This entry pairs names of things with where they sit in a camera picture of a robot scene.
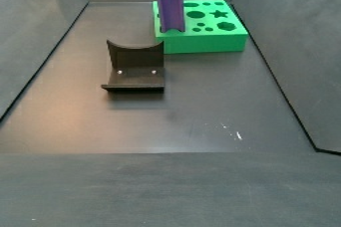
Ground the purple arch block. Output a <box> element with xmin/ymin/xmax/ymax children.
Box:
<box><xmin>158</xmin><ymin>0</ymin><xmax>185</xmax><ymax>33</ymax></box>

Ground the black arch holder stand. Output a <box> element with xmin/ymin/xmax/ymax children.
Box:
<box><xmin>102</xmin><ymin>41</ymin><xmax>166</xmax><ymax>92</ymax></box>

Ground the green shape sorter board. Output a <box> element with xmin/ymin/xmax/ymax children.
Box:
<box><xmin>154</xmin><ymin>0</ymin><xmax>248</xmax><ymax>54</ymax></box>

